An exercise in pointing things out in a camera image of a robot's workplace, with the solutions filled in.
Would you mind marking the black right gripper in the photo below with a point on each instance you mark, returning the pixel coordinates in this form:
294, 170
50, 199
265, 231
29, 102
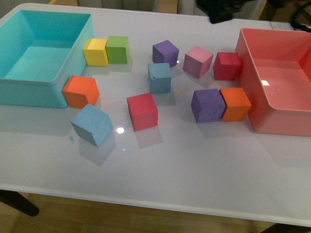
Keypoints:
225, 10

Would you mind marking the blue foam cube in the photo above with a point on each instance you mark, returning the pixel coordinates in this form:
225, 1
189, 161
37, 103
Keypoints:
92, 125
159, 78

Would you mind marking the dark red foam cube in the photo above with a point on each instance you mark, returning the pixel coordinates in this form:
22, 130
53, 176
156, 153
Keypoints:
227, 66

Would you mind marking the pink foam cube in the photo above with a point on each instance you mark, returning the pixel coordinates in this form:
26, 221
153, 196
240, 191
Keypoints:
197, 62

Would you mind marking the table label sticker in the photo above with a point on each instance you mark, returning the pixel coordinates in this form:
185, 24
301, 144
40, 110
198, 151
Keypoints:
281, 26

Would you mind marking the far purple foam cube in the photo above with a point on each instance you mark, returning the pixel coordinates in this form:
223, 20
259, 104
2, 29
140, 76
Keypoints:
165, 52

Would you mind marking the purple foam cube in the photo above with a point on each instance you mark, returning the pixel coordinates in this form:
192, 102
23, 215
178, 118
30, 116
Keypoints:
165, 52
207, 105

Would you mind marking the pink plastic bin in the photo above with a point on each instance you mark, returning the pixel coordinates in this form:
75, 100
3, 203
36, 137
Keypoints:
276, 77

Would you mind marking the left grey chair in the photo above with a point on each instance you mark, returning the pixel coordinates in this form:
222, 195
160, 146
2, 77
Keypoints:
133, 5

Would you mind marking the near purple foam cube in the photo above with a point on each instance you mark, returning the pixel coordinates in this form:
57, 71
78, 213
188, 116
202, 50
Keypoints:
207, 105

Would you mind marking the right orange foam cube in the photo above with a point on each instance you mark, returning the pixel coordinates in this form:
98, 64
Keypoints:
237, 104

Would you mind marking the orange foam cube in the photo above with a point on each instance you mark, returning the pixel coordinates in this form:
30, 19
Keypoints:
237, 104
80, 91

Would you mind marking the green foam cube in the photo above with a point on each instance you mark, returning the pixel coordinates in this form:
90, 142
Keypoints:
117, 49

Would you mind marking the centre red foam cube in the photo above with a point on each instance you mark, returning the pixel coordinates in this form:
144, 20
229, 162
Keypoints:
143, 111

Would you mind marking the yellow foam cube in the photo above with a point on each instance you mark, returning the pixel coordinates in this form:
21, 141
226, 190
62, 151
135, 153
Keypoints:
95, 52

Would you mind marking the left orange foam cube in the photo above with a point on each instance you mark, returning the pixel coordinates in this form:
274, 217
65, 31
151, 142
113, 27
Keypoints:
80, 91

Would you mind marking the teal plastic bin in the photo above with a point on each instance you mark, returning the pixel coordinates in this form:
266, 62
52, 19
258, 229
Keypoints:
39, 52

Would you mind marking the black table leg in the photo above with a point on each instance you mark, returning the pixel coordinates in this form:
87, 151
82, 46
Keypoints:
17, 201

